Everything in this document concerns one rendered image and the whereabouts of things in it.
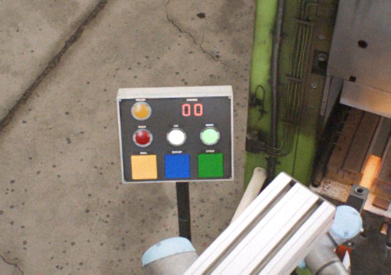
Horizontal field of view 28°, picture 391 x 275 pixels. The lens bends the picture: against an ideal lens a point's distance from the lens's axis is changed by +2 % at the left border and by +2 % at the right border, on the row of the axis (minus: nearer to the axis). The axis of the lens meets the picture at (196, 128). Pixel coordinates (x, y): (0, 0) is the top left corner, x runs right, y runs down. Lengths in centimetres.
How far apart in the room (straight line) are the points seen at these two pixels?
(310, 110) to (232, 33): 173
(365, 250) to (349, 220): 68
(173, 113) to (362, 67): 57
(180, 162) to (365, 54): 66
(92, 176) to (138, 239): 40
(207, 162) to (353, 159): 44
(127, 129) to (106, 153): 135
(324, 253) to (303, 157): 78
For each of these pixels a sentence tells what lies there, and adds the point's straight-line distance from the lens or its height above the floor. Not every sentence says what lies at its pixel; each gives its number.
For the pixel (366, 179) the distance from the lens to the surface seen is 234.
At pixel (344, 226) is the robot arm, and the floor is 129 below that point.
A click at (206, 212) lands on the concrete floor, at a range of 342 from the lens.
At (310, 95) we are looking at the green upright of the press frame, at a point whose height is 110.
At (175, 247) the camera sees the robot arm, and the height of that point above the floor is 142.
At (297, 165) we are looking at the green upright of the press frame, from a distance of 269.
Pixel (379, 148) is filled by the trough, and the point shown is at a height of 99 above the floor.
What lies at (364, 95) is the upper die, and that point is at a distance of 211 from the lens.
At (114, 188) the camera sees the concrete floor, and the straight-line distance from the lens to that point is 352.
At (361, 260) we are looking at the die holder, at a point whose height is 62.
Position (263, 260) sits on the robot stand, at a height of 201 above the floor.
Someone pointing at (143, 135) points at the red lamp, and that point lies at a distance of 229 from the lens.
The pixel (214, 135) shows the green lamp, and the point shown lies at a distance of 229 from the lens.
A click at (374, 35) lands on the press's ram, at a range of 196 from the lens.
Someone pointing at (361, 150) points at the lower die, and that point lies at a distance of 243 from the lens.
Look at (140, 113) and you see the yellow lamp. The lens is 226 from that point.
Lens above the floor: 290
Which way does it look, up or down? 52 degrees down
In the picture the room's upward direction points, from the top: 2 degrees counter-clockwise
